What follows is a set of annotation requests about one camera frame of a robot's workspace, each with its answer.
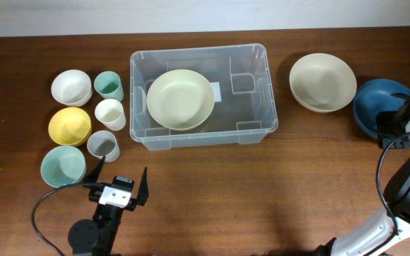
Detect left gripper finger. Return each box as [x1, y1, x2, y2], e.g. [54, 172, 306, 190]
[137, 167, 149, 206]
[83, 156, 106, 188]

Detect dark blue large bowl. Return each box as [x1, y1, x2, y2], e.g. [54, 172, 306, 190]
[353, 79, 410, 139]

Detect beige large bowl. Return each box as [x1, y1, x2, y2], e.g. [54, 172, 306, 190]
[146, 69, 215, 131]
[289, 53, 357, 113]

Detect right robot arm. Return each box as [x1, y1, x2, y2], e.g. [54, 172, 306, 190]
[313, 79, 410, 256]

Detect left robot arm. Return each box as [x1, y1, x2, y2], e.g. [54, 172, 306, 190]
[68, 158, 149, 255]

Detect clear plastic storage container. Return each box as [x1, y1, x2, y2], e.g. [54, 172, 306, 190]
[129, 43, 278, 151]

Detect mint green small bowl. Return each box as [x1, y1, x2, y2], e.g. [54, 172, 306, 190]
[41, 146, 87, 188]

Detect grey cup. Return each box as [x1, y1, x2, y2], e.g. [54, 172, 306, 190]
[87, 130, 120, 162]

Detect yellow small bowl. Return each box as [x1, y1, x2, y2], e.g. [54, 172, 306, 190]
[48, 107, 92, 146]

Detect cream white cup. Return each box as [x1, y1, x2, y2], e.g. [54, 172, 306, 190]
[95, 99, 127, 131]

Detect white small bowl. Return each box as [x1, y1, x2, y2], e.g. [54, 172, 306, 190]
[51, 70, 93, 107]

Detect mint green cup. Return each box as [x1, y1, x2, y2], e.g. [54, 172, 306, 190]
[93, 71, 124, 102]

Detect white label sticker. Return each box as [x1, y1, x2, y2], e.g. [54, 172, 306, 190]
[210, 82, 221, 102]

